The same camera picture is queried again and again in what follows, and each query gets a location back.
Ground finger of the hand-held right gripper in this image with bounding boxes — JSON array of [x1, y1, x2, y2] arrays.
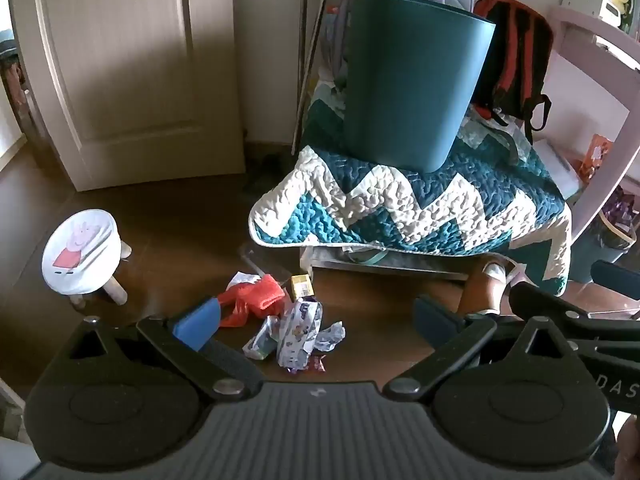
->
[[591, 260, 640, 303], [509, 282, 640, 356]]

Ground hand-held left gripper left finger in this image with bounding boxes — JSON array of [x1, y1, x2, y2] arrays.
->
[[67, 298, 263, 403]]

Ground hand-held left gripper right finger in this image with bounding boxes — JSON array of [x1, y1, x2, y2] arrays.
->
[[382, 296, 586, 397]]

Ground grey green snack wrapper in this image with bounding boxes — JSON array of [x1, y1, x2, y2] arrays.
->
[[242, 316, 286, 361]]

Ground yellow drink carton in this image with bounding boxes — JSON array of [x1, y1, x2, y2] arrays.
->
[[291, 274, 316, 301]]

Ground teal plastic trash bin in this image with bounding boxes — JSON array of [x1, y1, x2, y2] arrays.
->
[[342, 0, 497, 171]]

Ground dark bin with liner bag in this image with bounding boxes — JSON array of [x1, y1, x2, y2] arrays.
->
[[567, 210, 638, 283]]

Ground person's foot in sandal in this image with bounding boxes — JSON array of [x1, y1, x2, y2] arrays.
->
[[457, 260, 526, 316]]

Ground crumpled white paper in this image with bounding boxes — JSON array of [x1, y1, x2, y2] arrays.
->
[[225, 271, 261, 292]]

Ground red plastic bag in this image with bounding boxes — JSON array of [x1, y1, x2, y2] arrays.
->
[[217, 274, 287, 328]]

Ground purple patterned white wrapper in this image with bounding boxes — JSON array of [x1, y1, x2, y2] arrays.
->
[[276, 296, 323, 372]]

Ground crumpled white blue wrapper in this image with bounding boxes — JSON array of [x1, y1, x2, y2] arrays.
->
[[314, 321, 347, 353]]

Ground small red purple wrapper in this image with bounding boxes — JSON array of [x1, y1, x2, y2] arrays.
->
[[287, 354, 328, 375]]

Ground white flat box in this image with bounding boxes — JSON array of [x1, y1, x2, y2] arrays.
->
[[535, 139, 583, 196]]

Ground teal white zigzag quilt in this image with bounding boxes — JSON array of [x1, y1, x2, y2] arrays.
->
[[248, 80, 573, 297]]

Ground orange printed packet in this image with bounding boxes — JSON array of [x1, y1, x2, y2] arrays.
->
[[575, 134, 612, 186]]

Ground small stool with pig print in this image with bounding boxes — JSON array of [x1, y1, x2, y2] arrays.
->
[[41, 208, 132, 307]]

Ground red black backpack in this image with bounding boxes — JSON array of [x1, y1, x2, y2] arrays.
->
[[470, 0, 553, 131]]

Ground folded dark metal rack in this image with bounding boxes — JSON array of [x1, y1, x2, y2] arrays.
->
[[291, 0, 333, 156]]

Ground white panel door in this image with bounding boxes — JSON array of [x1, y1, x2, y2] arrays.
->
[[7, 0, 247, 192]]

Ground pink shelf frame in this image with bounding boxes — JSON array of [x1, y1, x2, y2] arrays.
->
[[542, 5, 640, 246]]

